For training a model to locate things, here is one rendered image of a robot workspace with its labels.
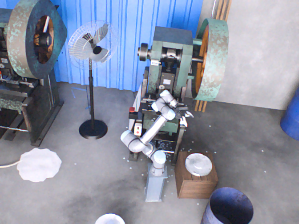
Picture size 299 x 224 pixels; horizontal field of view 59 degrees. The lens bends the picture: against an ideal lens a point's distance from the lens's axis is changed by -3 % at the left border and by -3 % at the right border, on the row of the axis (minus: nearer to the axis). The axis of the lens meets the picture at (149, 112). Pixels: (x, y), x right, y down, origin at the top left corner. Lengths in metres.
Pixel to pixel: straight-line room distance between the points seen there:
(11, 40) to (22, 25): 0.17
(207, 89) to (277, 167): 1.80
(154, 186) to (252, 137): 1.86
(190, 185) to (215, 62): 1.31
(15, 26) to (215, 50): 1.79
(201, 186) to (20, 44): 2.27
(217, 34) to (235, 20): 1.45
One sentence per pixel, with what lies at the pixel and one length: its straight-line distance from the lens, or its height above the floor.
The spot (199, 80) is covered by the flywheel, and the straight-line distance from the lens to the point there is 3.05.
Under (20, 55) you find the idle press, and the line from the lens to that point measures 2.76.
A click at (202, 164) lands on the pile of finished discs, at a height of 0.38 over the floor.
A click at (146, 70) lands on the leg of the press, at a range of 3.35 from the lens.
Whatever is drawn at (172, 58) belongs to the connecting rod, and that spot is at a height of 1.35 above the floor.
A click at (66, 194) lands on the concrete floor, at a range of 3.19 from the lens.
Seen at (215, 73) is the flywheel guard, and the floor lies 1.43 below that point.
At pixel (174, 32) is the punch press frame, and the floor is 1.50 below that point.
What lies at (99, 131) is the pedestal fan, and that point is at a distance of 3.72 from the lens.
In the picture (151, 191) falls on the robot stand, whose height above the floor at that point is 0.18.
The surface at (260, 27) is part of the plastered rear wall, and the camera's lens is 4.10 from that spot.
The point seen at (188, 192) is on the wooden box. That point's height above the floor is 0.13.
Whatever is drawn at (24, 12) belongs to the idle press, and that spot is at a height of 1.69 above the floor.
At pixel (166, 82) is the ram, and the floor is 1.05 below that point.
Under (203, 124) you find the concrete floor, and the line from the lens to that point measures 4.09.
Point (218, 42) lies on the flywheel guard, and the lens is 2.50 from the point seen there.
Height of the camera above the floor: 2.65
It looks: 40 degrees down
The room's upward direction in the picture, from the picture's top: 7 degrees clockwise
